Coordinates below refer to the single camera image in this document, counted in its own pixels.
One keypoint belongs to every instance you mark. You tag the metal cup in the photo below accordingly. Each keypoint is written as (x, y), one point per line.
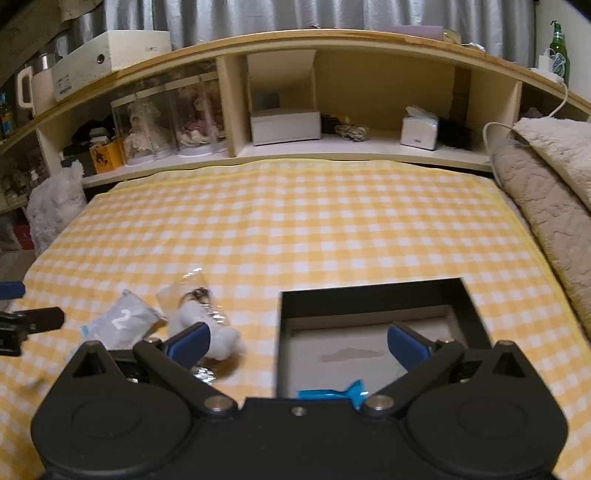
(45, 61)

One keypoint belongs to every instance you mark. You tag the beige textured blanket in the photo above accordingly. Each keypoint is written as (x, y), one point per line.
(545, 212)

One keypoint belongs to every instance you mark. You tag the orange box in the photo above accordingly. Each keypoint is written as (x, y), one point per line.
(107, 156)

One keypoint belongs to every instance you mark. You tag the grey curtain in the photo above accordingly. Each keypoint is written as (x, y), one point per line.
(277, 18)

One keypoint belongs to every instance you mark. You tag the wooden headboard shelf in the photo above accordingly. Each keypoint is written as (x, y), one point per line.
(369, 78)

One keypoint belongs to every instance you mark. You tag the open cardboard box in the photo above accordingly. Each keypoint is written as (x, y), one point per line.
(281, 76)

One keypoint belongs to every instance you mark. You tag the white tissue box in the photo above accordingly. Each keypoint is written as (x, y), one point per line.
(419, 129)

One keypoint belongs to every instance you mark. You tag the black box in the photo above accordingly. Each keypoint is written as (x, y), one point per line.
(346, 337)

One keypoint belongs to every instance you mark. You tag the grey printed pouch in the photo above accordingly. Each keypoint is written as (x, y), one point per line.
(120, 318)

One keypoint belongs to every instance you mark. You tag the white flat storage box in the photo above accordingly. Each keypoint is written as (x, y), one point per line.
(120, 50)

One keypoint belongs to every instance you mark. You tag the white plush toy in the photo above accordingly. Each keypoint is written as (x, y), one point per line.
(55, 207)

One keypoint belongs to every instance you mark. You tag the cream fluffy blanket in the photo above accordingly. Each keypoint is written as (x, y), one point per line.
(563, 143)

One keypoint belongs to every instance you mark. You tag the white charger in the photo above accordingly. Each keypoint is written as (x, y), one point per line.
(547, 64)

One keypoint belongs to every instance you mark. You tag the purple flat box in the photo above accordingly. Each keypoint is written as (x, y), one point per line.
(413, 31)

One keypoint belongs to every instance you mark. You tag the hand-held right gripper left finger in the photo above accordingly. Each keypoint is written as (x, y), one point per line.
(189, 344)

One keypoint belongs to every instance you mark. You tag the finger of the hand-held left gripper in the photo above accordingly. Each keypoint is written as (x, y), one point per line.
(44, 319)
(11, 290)

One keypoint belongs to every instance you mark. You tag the white cardboard box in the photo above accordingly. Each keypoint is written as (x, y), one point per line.
(286, 125)

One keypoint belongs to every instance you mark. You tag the white jug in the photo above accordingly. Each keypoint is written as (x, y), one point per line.
(41, 92)

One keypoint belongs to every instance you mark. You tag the clear doll display case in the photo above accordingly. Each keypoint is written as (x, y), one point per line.
(141, 129)
(216, 110)
(191, 117)

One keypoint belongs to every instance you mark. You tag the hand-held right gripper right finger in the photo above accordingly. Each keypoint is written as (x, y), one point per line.
(406, 346)

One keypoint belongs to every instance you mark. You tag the yellow checked bed sheet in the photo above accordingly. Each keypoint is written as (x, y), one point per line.
(300, 221)

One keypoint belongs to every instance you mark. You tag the green glass bottle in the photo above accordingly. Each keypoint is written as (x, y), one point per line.
(559, 46)

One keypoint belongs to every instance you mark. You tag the black fluffy item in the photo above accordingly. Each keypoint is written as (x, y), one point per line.
(455, 136)

